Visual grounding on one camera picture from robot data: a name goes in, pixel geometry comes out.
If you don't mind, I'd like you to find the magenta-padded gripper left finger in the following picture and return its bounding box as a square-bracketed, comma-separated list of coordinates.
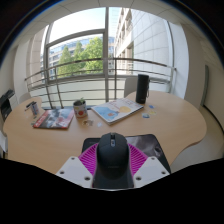
[55, 143, 99, 189]

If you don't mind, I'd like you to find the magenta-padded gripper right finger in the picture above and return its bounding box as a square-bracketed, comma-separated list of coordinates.
[127, 143, 171, 190]

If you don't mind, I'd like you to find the black computer mouse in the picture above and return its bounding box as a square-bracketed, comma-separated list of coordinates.
[92, 132, 135, 190]

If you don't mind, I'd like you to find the black printed mouse pad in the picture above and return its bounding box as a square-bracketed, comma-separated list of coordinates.
[81, 133, 172, 174]

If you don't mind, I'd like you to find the red and blue magazine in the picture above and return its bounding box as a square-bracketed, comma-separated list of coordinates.
[32, 107, 76, 130]

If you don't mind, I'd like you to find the printed can with plant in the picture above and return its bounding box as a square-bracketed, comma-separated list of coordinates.
[72, 97, 89, 119]

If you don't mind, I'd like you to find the light blue booklet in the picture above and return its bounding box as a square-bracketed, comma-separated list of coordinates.
[90, 97, 145, 126]

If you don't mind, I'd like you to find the blue and black marker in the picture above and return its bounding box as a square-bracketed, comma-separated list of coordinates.
[24, 100, 34, 112]

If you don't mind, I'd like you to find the black cylindrical speaker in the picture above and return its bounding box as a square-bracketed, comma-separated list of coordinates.
[135, 73, 151, 105]

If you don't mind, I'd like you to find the black printer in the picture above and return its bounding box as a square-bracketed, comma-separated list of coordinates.
[0, 88, 16, 122]

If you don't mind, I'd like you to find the metal balcony railing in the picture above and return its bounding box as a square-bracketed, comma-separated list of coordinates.
[24, 57, 177, 109]

